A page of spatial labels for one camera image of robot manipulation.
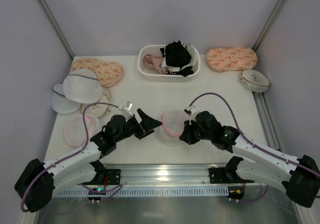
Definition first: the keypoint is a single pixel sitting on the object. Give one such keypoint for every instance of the blue-trimmed mesh bag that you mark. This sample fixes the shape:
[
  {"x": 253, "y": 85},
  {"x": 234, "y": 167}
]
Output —
[
  {"x": 82, "y": 86},
  {"x": 60, "y": 104}
]

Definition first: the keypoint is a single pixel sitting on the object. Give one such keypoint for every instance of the beige laundry bag left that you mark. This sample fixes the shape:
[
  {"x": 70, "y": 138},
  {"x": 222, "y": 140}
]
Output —
[{"x": 99, "y": 110}]

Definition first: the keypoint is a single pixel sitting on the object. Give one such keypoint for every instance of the white plastic basket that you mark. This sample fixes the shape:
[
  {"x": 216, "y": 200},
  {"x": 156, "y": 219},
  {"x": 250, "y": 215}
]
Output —
[{"x": 152, "y": 75}]

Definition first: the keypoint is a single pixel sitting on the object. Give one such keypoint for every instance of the pink-trimmed mesh laundry bag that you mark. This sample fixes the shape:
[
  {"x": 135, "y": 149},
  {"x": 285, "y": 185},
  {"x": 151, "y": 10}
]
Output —
[{"x": 172, "y": 127}]

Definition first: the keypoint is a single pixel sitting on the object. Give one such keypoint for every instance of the beige-trimmed laundry bag right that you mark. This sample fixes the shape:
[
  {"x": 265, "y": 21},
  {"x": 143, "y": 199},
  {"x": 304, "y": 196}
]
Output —
[{"x": 254, "y": 81}]

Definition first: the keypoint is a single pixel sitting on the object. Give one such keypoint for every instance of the black bra in basket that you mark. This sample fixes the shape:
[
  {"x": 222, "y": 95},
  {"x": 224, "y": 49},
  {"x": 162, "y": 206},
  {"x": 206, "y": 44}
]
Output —
[{"x": 176, "y": 59}]

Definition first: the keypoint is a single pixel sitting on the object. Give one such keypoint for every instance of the aluminium mounting rail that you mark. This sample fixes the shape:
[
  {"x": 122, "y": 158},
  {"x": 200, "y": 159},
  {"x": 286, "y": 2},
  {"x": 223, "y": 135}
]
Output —
[{"x": 175, "y": 174}]

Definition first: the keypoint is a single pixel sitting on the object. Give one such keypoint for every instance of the pink bra in basket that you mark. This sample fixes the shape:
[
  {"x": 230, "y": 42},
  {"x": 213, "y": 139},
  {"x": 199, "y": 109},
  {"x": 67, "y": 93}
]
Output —
[{"x": 154, "y": 62}]

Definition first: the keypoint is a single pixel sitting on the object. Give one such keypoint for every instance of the floral pad left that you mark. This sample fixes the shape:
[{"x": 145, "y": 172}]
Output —
[{"x": 108, "y": 73}]

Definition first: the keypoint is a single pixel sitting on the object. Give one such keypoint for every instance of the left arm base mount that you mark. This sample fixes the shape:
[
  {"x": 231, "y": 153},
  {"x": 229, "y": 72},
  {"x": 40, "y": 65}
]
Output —
[{"x": 106, "y": 177}]

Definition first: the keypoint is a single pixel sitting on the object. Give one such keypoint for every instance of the floral pad right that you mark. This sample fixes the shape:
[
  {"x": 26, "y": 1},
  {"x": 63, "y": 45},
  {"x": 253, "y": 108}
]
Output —
[{"x": 224, "y": 59}]

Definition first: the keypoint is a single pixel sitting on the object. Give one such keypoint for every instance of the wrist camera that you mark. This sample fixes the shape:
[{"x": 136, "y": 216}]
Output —
[
  {"x": 189, "y": 110},
  {"x": 125, "y": 110}
]

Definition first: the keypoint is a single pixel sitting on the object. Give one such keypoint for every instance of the floral pad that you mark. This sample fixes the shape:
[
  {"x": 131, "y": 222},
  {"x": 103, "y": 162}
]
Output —
[
  {"x": 224, "y": 59},
  {"x": 108, "y": 73}
]

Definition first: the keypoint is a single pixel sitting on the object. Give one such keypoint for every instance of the white slotted cable duct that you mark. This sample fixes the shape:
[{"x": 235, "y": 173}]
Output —
[{"x": 142, "y": 192}]

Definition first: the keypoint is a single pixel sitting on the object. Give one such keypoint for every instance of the blue-trimmed mesh bag lower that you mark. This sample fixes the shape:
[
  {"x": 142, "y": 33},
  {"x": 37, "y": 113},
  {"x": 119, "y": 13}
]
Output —
[{"x": 60, "y": 104}]

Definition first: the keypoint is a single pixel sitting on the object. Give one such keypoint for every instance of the right frame post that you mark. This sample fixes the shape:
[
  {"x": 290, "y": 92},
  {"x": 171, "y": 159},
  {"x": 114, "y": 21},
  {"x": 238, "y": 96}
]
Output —
[{"x": 271, "y": 19}]

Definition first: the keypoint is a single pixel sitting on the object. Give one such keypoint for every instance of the pink-trimmed flat mesh bag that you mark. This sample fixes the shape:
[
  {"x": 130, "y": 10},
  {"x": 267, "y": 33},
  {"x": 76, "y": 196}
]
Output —
[{"x": 74, "y": 130}]

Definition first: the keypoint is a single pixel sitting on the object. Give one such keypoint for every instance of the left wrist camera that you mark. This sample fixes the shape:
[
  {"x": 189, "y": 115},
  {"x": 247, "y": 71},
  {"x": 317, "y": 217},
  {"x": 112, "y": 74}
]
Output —
[{"x": 125, "y": 110}]

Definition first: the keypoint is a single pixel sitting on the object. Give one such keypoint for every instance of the blue-trimmed mesh bag top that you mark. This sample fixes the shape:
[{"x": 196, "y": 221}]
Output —
[{"x": 82, "y": 86}]

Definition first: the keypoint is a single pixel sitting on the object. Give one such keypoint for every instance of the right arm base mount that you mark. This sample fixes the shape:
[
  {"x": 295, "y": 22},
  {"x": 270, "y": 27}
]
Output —
[{"x": 217, "y": 175}]

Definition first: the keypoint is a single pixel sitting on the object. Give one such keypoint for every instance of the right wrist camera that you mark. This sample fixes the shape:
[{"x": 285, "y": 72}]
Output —
[{"x": 189, "y": 110}]

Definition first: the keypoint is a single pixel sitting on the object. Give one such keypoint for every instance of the frame post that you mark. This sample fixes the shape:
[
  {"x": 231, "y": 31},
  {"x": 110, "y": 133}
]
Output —
[
  {"x": 52, "y": 20},
  {"x": 271, "y": 19}
]

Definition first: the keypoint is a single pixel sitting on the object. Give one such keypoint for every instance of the left frame post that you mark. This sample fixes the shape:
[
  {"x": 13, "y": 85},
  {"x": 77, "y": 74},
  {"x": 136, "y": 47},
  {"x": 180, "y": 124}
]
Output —
[{"x": 52, "y": 20}]

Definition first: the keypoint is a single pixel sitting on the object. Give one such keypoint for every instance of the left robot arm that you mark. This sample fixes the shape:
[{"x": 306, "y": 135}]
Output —
[{"x": 40, "y": 181}]

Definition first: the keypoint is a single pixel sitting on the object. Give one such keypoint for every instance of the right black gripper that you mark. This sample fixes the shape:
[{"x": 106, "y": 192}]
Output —
[{"x": 188, "y": 132}]

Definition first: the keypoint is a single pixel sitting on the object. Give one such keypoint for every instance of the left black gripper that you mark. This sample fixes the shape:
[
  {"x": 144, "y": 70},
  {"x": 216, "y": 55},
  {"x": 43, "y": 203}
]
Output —
[{"x": 139, "y": 126}]

